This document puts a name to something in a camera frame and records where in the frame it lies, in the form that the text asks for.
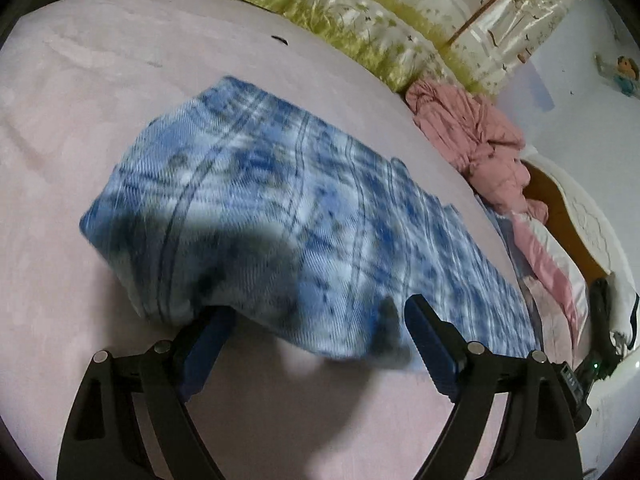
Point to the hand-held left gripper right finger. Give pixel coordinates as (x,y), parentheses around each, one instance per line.
(430,345)

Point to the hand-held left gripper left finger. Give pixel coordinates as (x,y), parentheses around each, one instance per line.
(210,345)

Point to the blue plaid shirt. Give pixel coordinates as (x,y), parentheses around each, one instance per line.
(280,220)

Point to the pink striped pillow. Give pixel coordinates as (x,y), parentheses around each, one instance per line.
(545,260)

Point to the pink quilted jacket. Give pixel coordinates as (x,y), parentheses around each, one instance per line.
(480,140)

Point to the pink bed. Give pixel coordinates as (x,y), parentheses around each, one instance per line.
(100,110)

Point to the small dark hair clip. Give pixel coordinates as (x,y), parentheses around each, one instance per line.
(278,40)

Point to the floral green white quilt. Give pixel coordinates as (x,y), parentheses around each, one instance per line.
(400,15)

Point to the white and wooden bed frame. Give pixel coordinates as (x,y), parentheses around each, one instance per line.
(575,210)

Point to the small wall doll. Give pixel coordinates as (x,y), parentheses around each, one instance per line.
(624,74)

